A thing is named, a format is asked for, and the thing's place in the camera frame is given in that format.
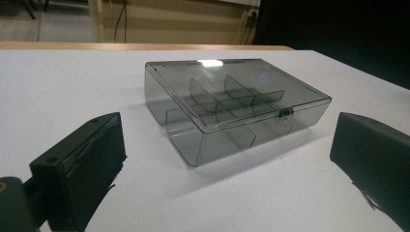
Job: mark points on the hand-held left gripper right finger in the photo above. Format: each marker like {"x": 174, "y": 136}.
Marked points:
{"x": 374, "y": 151}

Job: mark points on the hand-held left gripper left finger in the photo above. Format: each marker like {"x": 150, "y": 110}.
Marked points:
{"x": 83, "y": 167}

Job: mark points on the transparent grey compartment box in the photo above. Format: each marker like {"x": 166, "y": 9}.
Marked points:
{"x": 225, "y": 96}

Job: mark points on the white board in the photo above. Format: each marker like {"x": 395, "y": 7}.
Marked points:
{"x": 64, "y": 83}

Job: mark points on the wooden table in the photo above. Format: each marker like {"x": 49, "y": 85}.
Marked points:
{"x": 96, "y": 45}

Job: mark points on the black curtain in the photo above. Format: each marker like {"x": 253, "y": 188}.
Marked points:
{"x": 338, "y": 32}

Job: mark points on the black stand legs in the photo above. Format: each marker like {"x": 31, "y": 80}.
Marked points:
{"x": 29, "y": 8}

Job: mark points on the white wall outlet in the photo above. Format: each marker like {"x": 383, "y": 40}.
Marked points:
{"x": 254, "y": 13}

